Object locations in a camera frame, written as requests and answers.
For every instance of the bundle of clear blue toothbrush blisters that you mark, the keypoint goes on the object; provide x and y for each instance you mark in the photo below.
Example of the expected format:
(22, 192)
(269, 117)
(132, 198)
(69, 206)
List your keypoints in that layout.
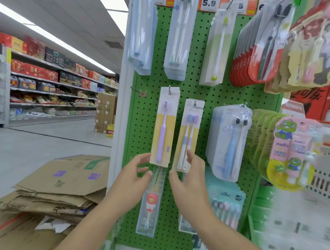
(229, 144)

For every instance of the pile of flattened cardboard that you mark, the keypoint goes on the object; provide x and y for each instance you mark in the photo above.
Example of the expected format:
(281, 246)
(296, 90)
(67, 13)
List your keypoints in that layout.
(51, 185)

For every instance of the rows of orange price tags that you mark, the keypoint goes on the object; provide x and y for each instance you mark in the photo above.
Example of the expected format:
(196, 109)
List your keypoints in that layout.
(209, 5)

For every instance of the person's left hand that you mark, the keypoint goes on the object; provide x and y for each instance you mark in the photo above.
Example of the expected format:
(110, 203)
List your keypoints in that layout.
(126, 185)

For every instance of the purple twin toothbrush yellow card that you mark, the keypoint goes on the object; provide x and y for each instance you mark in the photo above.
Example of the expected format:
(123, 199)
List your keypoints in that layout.
(188, 134)

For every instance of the row of blue toothbrush packs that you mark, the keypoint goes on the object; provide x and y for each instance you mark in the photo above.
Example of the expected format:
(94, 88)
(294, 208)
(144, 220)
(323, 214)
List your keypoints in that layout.
(142, 36)

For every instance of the row of twin toothbrush packs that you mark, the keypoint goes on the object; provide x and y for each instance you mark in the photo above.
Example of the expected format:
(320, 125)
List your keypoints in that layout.
(178, 46)

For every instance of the pile of red grey toothbrush packs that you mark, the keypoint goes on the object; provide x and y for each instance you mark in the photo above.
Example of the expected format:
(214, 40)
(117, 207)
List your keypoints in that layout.
(242, 67)

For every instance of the stack of brown cartons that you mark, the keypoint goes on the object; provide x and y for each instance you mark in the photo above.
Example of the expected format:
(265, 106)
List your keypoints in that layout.
(104, 113)

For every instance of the white endcap shelf unit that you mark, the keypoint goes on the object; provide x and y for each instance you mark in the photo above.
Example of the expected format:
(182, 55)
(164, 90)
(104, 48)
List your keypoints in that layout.
(4, 87)

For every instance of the person's left forearm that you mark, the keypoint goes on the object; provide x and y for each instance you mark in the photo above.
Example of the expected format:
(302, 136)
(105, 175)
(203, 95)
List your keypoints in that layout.
(95, 229)

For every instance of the red cola poster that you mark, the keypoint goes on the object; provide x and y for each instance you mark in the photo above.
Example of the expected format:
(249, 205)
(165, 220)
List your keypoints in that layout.
(309, 98)

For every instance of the bundle of green toothbrush packs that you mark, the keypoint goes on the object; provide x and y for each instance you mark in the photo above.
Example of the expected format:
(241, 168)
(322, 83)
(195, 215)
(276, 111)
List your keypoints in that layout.
(216, 51)

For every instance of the row of green pink packs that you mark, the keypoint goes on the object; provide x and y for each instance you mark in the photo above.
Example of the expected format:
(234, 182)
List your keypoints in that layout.
(288, 154)

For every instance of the ceiling light strip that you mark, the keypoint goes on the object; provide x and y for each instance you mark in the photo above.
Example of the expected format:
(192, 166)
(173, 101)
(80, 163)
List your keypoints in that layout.
(116, 15)
(51, 38)

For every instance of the bundle of cartoon toothbrush boxes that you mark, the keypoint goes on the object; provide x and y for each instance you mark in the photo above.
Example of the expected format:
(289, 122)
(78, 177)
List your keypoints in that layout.
(149, 206)

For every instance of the red yellow carton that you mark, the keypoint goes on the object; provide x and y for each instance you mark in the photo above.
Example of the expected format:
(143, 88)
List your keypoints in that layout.
(109, 131)

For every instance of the person's right hand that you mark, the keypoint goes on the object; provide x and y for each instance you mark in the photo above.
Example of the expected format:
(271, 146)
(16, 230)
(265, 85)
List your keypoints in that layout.
(196, 193)

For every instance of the purple single toothbrush yellow card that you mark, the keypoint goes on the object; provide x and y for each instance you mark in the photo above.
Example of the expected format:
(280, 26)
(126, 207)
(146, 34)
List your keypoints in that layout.
(164, 129)

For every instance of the teal multi toothbrush pack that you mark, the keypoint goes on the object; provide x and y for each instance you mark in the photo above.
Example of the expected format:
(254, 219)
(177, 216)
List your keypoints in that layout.
(227, 201)

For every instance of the green pegboard display rack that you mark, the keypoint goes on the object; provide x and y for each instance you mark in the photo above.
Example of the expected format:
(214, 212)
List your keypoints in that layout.
(193, 91)

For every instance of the stocked store shelves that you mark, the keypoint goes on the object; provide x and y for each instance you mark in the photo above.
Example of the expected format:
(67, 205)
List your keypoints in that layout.
(41, 77)

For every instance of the small printed sign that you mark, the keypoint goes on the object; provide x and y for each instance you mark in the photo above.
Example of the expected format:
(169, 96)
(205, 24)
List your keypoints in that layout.
(293, 108)

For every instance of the row of red cartoon packs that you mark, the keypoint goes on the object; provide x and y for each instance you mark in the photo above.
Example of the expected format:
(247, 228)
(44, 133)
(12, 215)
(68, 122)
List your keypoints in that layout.
(304, 56)

